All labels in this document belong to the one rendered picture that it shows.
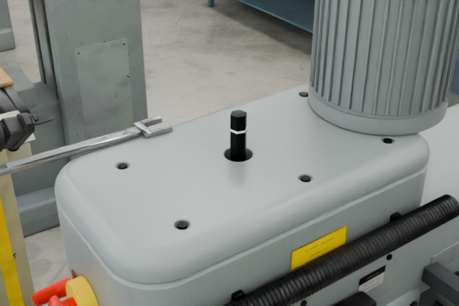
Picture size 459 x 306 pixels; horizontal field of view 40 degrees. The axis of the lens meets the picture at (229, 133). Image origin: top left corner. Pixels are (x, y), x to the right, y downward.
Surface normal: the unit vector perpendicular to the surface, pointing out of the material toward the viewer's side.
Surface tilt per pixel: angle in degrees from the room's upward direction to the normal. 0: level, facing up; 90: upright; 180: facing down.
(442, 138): 0
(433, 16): 90
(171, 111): 0
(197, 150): 0
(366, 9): 90
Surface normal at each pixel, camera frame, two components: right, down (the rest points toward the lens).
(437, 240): 0.57, 0.40
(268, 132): 0.00, -0.87
